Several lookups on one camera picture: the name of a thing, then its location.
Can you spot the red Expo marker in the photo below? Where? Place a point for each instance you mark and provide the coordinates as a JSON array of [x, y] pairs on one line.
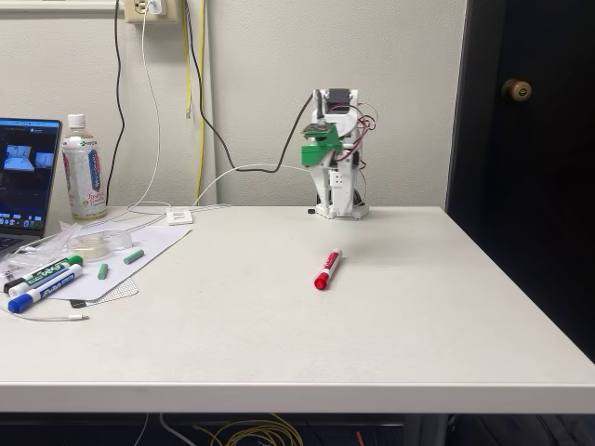
[[327, 269]]

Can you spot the green Expo marker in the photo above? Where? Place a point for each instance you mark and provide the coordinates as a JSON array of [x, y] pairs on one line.
[[46, 274]]

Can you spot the black Expo marker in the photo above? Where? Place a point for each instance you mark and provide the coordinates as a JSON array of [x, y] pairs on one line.
[[11, 283]]

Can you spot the blue Expo marker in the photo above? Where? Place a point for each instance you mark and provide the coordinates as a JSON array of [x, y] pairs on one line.
[[18, 303]]

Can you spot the white adapter box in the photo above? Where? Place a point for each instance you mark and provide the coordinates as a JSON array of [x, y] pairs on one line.
[[179, 216]]

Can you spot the brass door knob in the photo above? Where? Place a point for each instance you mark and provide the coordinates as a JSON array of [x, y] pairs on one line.
[[516, 90]]

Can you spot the white paper sheet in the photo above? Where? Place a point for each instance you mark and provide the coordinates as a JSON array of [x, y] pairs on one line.
[[153, 241]]

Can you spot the black door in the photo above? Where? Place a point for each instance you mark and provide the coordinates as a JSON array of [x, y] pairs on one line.
[[534, 186]]

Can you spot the green cylindrical cap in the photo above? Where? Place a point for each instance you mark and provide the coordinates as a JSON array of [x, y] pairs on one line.
[[133, 256], [102, 271]]

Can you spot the clear round lid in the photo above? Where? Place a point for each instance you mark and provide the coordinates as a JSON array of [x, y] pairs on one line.
[[122, 240]]

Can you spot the white charger plug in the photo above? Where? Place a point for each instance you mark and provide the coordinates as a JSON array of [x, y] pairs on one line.
[[155, 5]]

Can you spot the white mesh mat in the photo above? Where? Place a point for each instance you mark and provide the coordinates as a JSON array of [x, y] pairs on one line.
[[123, 292]]

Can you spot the plastic drink bottle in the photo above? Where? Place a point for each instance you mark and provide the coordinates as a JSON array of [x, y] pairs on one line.
[[83, 176]]

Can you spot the clear dish cream content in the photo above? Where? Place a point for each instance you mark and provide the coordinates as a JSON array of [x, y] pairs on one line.
[[88, 246]]

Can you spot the grey table leg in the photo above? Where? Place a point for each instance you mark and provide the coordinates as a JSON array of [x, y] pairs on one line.
[[425, 432]]

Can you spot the small black card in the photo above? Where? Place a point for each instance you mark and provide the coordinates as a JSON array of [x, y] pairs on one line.
[[77, 304]]

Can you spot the clear plastic bags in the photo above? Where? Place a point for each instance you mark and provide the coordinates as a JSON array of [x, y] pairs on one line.
[[51, 241]]

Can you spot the grey laptop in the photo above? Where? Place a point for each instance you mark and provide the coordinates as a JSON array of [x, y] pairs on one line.
[[23, 186]]

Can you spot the green camera mount with board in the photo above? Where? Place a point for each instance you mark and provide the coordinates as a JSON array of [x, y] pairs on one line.
[[318, 151]]

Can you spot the beige wall outlet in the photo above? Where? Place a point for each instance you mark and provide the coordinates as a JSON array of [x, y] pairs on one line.
[[135, 13]]

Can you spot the white wall rail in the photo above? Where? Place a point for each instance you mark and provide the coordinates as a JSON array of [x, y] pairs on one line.
[[56, 5]]

